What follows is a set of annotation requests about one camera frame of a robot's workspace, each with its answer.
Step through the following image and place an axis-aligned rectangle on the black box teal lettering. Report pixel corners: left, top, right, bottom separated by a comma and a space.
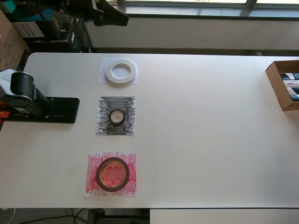
2, 0, 59, 23

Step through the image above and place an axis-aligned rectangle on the white panel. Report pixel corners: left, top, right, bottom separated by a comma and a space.
149, 209, 299, 224

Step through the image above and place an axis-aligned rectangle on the tall GX760A cardboard box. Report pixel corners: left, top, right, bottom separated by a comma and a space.
0, 9, 33, 70

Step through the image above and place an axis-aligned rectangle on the red tape roll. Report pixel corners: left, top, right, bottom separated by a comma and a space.
96, 157, 130, 193

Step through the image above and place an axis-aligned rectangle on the white floor cable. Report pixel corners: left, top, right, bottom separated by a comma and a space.
0, 207, 16, 224

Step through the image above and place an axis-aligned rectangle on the red scribbled paper sheet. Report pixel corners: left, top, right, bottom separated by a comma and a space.
84, 151, 137, 198

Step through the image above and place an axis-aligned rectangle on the dark patterned box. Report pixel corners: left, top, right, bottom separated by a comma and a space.
69, 17, 93, 54

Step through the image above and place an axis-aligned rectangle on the open shallow cardboard box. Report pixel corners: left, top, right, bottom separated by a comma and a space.
265, 60, 299, 112

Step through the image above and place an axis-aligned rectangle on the black table leg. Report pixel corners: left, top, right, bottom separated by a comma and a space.
88, 208, 106, 224

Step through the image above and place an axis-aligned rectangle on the white tape roll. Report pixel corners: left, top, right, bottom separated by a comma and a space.
105, 59, 137, 87

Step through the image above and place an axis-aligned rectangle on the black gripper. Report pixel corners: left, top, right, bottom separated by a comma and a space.
63, 0, 129, 27

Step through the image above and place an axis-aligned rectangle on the black tape roll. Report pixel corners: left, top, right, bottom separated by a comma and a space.
109, 108, 127, 127

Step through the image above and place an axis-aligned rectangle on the black floor cable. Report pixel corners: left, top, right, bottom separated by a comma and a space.
70, 207, 89, 224

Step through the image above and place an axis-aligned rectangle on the black box white label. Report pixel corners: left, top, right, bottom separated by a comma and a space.
11, 21, 71, 43

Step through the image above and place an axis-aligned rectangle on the black box red print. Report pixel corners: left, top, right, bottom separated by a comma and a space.
50, 14, 79, 42

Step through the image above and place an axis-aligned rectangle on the blank white paper sheet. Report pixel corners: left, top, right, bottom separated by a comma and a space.
97, 57, 139, 85

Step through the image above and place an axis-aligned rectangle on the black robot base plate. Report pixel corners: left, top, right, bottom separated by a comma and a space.
9, 97, 80, 125

